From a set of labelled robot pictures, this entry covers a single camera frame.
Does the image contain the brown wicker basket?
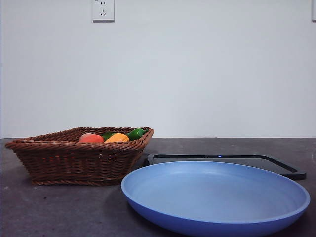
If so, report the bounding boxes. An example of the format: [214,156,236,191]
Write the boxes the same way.
[4,127,155,186]

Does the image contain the black rectangular tray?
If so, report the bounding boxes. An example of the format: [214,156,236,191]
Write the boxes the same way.
[144,153,307,181]

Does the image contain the green pepper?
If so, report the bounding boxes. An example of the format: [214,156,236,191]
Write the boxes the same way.
[126,128,149,142]

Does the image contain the white wall socket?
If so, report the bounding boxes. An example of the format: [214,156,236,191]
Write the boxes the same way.
[92,0,115,23]

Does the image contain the blue round plate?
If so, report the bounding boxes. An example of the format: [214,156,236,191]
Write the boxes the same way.
[120,160,311,237]

